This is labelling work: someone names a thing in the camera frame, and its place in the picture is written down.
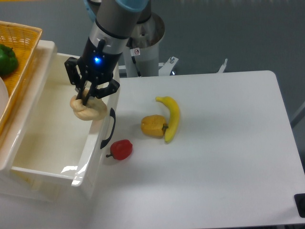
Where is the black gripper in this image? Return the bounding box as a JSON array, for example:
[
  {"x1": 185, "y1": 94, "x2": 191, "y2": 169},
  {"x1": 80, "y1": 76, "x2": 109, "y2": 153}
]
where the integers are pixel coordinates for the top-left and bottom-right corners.
[{"x1": 64, "y1": 38, "x2": 120, "y2": 106}]

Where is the round knotted bread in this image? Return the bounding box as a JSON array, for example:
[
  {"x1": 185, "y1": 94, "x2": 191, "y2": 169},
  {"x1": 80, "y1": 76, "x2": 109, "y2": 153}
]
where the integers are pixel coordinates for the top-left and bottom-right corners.
[{"x1": 70, "y1": 95, "x2": 108, "y2": 121}]

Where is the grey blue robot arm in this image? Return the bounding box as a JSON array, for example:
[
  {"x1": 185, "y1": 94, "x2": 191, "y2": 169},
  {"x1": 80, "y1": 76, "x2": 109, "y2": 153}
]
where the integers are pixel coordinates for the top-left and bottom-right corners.
[{"x1": 64, "y1": 0, "x2": 151, "y2": 105}]

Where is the white open upper drawer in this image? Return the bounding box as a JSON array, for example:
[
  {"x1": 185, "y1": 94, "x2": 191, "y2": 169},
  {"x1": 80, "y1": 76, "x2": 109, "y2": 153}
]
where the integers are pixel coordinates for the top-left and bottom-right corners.
[{"x1": 10, "y1": 53, "x2": 119, "y2": 200}]

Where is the white drawer cabinet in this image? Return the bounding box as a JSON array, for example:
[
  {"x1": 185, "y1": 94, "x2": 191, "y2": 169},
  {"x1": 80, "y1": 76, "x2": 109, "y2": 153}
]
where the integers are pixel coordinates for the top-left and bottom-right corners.
[{"x1": 0, "y1": 40, "x2": 96, "y2": 203}]

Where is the red bell pepper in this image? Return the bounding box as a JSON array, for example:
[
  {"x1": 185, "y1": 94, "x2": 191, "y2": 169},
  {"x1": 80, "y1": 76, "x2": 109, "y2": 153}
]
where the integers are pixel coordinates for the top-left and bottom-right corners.
[{"x1": 106, "y1": 139, "x2": 133, "y2": 160}]

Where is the orange bell pepper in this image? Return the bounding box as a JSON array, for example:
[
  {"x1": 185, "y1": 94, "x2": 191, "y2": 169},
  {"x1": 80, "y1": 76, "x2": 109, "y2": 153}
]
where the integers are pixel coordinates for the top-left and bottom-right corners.
[{"x1": 141, "y1": 114, "x2": 168, "y2": 137}]

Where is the yellow woven basket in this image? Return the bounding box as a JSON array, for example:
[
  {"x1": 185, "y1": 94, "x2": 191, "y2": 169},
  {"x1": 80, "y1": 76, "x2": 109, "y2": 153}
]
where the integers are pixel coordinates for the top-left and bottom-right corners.
[{"x1": 0, "y1": 21, "x2": 42, "y2": 132}]

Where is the green bell pepper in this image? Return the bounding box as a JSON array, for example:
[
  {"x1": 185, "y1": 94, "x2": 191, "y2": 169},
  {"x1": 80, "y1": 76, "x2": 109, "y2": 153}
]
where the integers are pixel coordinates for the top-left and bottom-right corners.
[{"x1": 0, "y1": 44, "x2": 19, "y2": 76}]

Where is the white plate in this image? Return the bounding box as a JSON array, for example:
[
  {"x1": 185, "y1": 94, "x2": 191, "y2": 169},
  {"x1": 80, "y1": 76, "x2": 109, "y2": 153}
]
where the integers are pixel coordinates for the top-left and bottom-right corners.
[{"x1": 0, "y1": 78, "x2": 9, "y2": 117}]

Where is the yellow banana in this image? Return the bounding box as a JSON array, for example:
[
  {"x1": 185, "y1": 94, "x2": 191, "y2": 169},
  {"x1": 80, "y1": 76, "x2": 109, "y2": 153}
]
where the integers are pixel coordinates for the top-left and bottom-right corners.
[{"x1": 155, "y1": 96, "x2": 180, "y2": 144}]

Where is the black object at table edge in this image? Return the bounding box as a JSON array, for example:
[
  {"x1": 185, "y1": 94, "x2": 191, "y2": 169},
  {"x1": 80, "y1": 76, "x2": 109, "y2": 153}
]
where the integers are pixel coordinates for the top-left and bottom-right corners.
[{"x1": 294, "y1": 193, "x2": 305, "y2": 218}]

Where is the black drawer handle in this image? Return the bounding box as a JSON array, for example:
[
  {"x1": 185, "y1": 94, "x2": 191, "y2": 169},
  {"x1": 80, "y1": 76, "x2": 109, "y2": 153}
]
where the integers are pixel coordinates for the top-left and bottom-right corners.
[{"x1": 100, "y1": 108, "x2": 116, "y2": 149}]

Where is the black cable on pedestal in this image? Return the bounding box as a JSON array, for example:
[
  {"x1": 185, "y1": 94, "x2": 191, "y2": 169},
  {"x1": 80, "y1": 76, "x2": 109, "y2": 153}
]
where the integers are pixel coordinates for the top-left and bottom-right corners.
[{"x1": 128, "y1": 40, "x2": 142, "y2": 77}]

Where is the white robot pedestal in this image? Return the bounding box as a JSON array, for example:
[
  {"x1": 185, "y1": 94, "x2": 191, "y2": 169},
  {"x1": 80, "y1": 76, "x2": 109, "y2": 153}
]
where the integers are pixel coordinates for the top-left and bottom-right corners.
[{"x1": 123, "y1": 12, "x2": 165, "y2": 77}]

